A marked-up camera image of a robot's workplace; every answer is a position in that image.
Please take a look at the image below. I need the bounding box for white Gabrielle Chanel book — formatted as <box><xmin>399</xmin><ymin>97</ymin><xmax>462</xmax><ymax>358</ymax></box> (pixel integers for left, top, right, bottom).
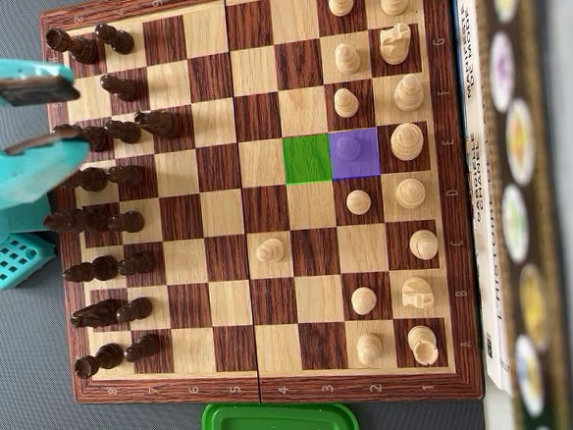
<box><xmin>452</xmin><ymin>0</ymin><xmax>502</xmax><ymax>393</ymax></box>

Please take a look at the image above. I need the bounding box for light wooden queen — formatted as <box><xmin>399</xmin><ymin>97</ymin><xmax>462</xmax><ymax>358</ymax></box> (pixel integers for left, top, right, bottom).
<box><xmin>393</xmin><ymin>177</ymin><xmax>428</xmax><ymax>211</ymax></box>

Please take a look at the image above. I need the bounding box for dark wooden king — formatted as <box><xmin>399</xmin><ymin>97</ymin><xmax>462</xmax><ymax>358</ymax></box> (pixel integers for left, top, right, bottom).
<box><xmin>63</xmin><ymin>164</ymin><xmax>111</xmax><ymax>195</ymax></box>

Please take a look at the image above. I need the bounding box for green plastic container lid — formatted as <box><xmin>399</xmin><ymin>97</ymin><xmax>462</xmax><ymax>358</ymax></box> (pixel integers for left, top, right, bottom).
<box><xmin>199</xmin><ymin>392</ymin><xmax>360</xmax><ymax>430</ymax></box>

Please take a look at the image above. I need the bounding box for dark book with oval pictures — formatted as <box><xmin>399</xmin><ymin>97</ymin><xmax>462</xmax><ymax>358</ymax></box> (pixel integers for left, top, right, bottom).
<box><xmin>475</xmin><ymin>0</ymin><xmax>573</xmax><ymax>430</ymax></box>

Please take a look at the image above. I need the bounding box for light wooden bishop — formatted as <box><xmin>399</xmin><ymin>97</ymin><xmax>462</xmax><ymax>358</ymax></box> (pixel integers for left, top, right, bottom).
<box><xmin>407</xmin><ymin>227</ymin><xmax>441</xmax><ymax>261</ymax></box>
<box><xmin>391</xmin><ymin>72</ymin><xmax>427</xmax><ymax>115</ymax></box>

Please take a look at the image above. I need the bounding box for light wooden knight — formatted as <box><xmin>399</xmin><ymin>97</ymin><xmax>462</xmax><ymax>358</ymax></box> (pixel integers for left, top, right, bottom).
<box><xmin>378</xmin><ymin>22</ymin><xmax>414</xmax><ymax>67</ymax></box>
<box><xmin>399</xmin><ymin>275</ymin><xmax>436</xmax><ymax>311</ymax></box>

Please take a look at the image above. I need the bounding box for white histoire book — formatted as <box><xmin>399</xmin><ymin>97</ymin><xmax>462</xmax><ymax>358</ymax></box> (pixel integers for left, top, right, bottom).
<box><xmin>470</xmin><ymin>0</ymin><xmax>520</xmax><ymax>401</ymax></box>

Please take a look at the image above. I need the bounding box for dark wooden queen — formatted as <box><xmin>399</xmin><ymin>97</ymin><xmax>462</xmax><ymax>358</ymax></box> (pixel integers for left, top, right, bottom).
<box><xmin>42</xmin><ymin>205</ymin><xmax>115</xmax><ymax>238</ymax></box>

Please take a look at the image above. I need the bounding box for dark wooden bishop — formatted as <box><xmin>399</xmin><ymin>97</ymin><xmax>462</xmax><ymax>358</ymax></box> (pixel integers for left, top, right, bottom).
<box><xmin>52</xmin><ymin>119</ymin><xmax>111</xmax><ymax>156</ymax></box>
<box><xmin>61</xmin><ymin>254</ymin><xmax>121</xmax><ymax>286</ymax></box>

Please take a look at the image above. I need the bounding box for teal perforated robot base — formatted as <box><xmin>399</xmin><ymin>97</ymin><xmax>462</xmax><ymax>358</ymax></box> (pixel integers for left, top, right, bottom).
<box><xmin>0</xmin><ymin>142</ymin><xmax>60</xmax><ymax>294</ymax></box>

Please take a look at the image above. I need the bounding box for dark wooden knight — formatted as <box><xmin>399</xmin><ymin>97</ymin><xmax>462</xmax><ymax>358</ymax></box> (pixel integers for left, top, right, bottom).
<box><xmin>132</xmin><ymin>107</ymin><xmax>183</xmax><ymax>142</ymax></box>
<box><xmin>69</xmin><ymin>297</ymin><xmax>125</xmax><ymax>333</ymax></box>

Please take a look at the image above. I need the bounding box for wooden folding chessboard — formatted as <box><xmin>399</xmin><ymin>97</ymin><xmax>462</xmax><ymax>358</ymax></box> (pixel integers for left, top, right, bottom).
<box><xmin>37</xmin><ymin>0</ymin><xmax>487</xmax><ymax>429</ymax></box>

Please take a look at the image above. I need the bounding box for dark wooden pawn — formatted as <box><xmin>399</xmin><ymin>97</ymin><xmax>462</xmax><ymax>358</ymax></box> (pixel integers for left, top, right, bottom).
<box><xmin>99</xmin><ymin>71</ymin><xmax>140</xmax><ymax>104</ymax></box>
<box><xmin>107</xmin><ymin>163</ymin><xmax>146</xmax><ymax>188</ymax></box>
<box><xmin>104</xmin><ymin>117</ymin><xmax>144</xmax><ymax>146</ymax></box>
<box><xmin>115</xmin><ymin>296</ymin><xmax>154</xmax><ymax>325</ymax></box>
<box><xmin>122</xmin><ymin>332</ymin><xmax>162</xmax><ymax>364</ymax></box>
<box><xmin>93</xmin><ymin>20</ymin><xmax>135</xmax><ymax>57</ymax></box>
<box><xmin>106</xmin><ymin>209</ymin><xmax>146</xmax><ymax>237</ymax></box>
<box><xmin>116</xmin><ymin>249</ymin><xmax>157</xmax><ymax>278</ymax></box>

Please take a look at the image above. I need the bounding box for dark wooden rook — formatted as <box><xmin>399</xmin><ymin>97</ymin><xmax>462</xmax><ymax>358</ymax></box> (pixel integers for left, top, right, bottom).
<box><xmin>44</xmin><ymin>25</ymin><xmax>101</xmax><ymax>69</ymax></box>
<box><xmin>71</xmin><ymin>342</ymin><xmax>126</xmax><ymax>381</ymax></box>

